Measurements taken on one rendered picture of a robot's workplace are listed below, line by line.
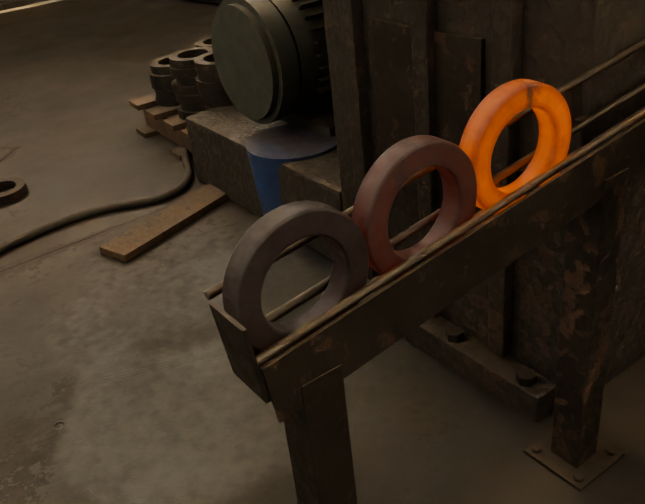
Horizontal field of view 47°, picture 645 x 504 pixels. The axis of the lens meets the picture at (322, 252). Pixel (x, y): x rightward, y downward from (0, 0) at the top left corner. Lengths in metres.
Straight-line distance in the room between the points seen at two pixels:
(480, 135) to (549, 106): 0.12
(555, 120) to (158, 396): 1.09
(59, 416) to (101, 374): 0.15
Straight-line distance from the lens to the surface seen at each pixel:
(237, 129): 2.45
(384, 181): 0.85
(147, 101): 3.26
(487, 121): 0.96
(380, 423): 1.57
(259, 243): 0.77
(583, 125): 1.19
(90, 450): 1.67
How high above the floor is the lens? 1.08
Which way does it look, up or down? 30 degrees down
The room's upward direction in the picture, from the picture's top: 7 degrees counter-clockwise
